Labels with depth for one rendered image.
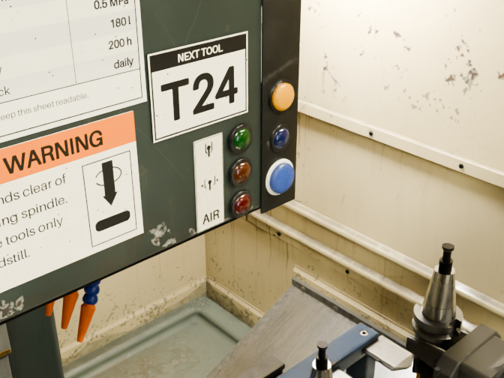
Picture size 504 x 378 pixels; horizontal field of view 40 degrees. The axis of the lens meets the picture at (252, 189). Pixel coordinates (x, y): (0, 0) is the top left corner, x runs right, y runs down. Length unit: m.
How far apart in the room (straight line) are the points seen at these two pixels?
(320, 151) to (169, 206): 1.09
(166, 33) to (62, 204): 0.15
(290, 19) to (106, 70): 0.18
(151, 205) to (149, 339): 1.58
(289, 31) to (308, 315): 1.28
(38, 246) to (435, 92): 1.01
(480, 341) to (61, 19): 0.67
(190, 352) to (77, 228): 1.58
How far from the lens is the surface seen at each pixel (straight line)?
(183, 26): 0.53
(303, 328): 1.80
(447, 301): 0.92
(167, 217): 0.58
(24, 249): 0.52
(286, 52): 0.61
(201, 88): 0.56
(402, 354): 1.13
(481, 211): 1.42
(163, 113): 0.54
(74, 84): 0.49
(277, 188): 0.64
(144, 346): 2.12
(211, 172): 0.59
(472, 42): 1.33
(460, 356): 0.92
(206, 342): 2.12
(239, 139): 0.59
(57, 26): 0.48
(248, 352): 1.81
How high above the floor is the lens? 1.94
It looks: 28 degrees down
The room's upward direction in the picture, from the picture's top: straight up
